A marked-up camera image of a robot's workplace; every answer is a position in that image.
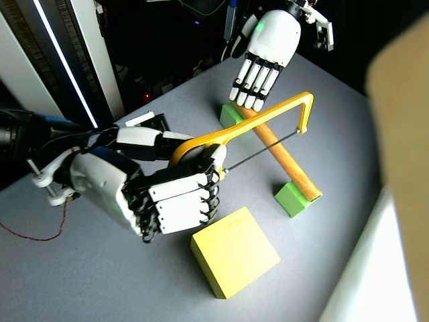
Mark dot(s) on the white backdrop sheet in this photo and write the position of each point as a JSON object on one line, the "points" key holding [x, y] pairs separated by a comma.
{"points": [[362, 268]]}

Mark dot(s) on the grey table cloth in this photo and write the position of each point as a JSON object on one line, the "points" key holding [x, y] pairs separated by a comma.
{"points": [[100, 278]]}

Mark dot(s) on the green support block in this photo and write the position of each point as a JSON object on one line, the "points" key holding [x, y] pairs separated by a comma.
{"points": [[291, 201], [229, 115]]}

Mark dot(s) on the white led light strip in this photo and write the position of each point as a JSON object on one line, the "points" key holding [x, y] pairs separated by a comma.
{"points": [[63, 60]]}

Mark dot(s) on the wooden dowel rod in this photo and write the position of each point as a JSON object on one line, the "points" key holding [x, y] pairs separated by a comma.
{"points": [[283, 157]]}

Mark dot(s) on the tan cardboard panel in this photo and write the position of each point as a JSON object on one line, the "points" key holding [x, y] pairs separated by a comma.
{"points": [[405, 117]]}

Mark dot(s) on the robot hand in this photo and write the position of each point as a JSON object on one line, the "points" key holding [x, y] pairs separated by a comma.
{"points": [[100, 181], [275, 37]]}

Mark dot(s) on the yellow block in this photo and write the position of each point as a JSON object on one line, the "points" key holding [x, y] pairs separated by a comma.
{"points": [[234, 251]]}

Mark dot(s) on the white frame post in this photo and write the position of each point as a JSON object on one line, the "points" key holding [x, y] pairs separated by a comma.
{"points": [[97, 50]]}

